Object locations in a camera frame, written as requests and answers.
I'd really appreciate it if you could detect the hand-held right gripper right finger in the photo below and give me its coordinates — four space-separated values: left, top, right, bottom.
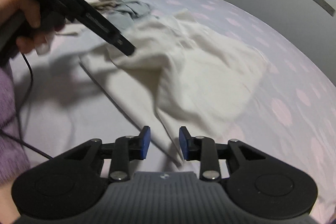
179 126 273 182

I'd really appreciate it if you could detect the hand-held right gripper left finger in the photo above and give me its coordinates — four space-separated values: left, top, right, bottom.
63 126 151 182

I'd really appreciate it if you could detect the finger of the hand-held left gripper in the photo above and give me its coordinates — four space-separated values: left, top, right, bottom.
60 0 135 56

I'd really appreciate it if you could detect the white t-shirt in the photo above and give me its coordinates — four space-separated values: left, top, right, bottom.
79 9 269 167

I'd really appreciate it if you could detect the person's left hand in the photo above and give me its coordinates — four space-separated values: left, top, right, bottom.
0 0 66 56

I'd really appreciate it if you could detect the crumpled blue-grey cloth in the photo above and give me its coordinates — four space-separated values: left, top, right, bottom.
106 0 153 28

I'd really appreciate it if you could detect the person's purple sweater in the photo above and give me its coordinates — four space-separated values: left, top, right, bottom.
0 64 31 186

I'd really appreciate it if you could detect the pink-dotted bed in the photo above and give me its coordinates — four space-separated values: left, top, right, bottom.
0 0 336 224

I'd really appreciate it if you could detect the black cable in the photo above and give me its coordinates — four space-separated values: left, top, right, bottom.
0 52 54 160

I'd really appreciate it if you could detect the grey wall strip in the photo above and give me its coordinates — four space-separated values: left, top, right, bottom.
303 0 335 17

